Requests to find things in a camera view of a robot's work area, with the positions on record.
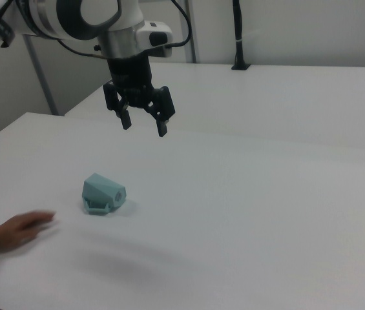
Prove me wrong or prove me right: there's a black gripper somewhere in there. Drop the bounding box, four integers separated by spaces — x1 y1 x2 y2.
103 55 176 138

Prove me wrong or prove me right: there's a teal plastic block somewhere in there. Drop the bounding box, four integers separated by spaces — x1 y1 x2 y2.
81 172 127 216

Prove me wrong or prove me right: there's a bare human hand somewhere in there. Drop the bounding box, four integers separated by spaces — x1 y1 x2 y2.
0 209 57 253

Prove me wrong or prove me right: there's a black pole with white band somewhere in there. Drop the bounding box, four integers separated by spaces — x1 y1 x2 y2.
231 0 251 71

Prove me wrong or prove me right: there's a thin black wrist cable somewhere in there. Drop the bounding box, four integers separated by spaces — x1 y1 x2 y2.
57 38 109 59

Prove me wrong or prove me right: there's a grey metal partition post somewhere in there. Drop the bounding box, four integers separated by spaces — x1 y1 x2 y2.
174 0 200 64

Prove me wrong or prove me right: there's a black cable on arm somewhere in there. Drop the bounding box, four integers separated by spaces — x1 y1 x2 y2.
165 0 192 49

